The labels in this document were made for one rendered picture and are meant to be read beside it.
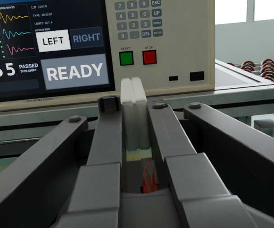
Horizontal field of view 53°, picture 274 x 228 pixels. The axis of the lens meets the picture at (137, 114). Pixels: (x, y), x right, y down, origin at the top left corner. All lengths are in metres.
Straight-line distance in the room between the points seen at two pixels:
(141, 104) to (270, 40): 7.51
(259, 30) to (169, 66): 7.05
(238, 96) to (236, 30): 6.80
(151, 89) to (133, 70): 0.04
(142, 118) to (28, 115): 0.34
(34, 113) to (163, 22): 0.25
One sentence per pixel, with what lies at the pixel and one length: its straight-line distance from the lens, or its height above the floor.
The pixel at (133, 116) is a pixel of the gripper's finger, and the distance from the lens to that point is 0.15.
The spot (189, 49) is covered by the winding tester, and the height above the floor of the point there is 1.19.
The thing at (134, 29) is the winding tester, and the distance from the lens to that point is 0.46.
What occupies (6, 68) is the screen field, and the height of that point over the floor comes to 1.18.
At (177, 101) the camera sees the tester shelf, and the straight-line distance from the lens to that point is 0.45.
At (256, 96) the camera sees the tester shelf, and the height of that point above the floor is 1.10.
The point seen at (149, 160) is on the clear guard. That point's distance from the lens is 0.36.
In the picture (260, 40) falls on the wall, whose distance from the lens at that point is 7.53.
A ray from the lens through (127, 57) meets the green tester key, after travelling 0.45.
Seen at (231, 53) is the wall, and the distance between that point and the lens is 7.27.
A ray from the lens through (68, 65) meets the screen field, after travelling 0.47.
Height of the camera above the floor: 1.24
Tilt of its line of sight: 19 degrees down
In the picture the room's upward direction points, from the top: 5 degrees counter-clockwise
